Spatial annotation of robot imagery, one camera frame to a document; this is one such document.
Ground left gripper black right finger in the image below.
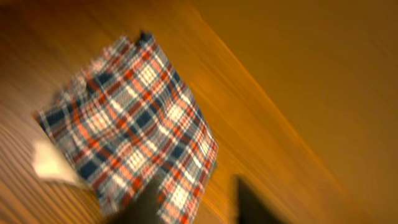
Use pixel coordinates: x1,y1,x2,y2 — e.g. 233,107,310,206
236,177,283,224

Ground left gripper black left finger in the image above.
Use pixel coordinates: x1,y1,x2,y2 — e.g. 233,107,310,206
108,178,163,224

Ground plaid shirt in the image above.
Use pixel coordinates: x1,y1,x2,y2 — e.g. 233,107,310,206
34,32,218,223

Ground crumpled white cloth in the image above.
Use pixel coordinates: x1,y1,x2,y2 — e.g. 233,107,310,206
32,139,84,187

